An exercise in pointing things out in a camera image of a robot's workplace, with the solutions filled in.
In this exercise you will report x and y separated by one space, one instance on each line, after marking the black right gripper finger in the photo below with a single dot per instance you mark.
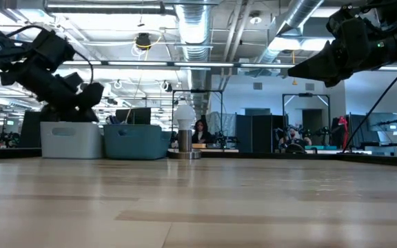
319 67

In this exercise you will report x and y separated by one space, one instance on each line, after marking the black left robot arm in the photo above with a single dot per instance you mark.
33 75

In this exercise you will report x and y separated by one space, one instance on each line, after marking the monitor on arm mount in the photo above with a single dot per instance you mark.
383 122

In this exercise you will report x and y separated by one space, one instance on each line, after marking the white plastic bin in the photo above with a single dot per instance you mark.
72 143

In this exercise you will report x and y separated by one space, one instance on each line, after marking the black panel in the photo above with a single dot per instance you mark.
31 132

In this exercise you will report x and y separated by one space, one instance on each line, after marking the red hanging item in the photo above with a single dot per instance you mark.
343 127

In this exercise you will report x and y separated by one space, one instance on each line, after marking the black desk monitor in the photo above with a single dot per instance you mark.
136 116

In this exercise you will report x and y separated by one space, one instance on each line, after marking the teal plastic bin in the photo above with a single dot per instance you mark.
136 143

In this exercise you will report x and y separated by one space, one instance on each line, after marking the person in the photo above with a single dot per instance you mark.
293 137
202 132

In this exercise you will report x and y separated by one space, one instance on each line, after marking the black partition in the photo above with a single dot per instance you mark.
257 134

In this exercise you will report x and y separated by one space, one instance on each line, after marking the ceiling light strip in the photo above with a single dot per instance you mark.
171 63

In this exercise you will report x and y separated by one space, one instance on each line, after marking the metal table lamp white bulb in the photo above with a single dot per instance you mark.
185 137

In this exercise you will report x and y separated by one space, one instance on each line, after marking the black gantry frame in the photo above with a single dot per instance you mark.
172 113
328 113

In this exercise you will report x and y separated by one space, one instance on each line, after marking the silver ventilation duct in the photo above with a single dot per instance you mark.
194 27
289 20

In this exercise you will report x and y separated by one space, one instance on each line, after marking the black aluminium table frame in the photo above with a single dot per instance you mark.
374 159

